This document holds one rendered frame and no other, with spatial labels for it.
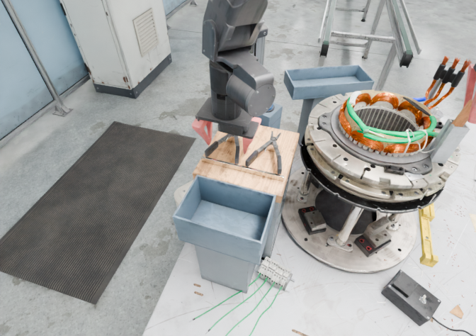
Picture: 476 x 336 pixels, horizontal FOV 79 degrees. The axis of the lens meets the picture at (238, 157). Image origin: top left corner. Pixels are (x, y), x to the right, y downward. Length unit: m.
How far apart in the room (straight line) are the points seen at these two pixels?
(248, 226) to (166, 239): 1.20
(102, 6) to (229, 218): 2.20
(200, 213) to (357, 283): 0.44
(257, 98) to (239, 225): 0.29
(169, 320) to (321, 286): 0.37
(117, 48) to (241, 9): 2.31
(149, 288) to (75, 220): 0.66
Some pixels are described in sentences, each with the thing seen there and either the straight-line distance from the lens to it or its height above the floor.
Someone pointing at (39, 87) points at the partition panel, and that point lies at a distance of 2.83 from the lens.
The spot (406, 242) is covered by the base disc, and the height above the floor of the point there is 0.80.
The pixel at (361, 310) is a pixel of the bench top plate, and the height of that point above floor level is 0.78.
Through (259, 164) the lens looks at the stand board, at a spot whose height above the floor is 1.07.
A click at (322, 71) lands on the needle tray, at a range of 1.01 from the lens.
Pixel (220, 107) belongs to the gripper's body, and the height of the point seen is 1.21.
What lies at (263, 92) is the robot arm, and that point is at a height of 1.27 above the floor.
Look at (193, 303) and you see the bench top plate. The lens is 0.77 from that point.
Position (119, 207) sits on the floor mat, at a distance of 1.98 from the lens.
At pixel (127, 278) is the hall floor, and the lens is 1.73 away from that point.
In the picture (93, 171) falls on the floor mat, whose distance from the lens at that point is 2.27.
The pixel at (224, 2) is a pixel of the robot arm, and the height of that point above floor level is 1.38.
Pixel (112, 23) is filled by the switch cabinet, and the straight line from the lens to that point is 2.64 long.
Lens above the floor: 1.51
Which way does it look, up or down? 45 degrees down
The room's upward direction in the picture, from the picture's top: straight up
